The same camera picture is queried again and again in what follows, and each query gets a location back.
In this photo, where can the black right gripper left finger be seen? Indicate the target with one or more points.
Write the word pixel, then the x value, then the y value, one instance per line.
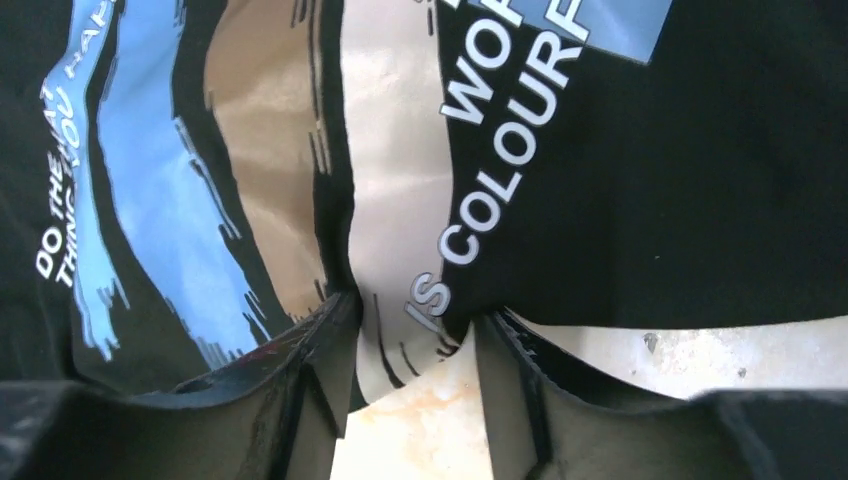
pixel 274 413

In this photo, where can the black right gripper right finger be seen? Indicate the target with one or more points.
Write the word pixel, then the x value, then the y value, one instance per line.
pixel 551 415

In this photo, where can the black printed t-shirt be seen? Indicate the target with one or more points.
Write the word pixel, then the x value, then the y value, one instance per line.
pixel 659 187

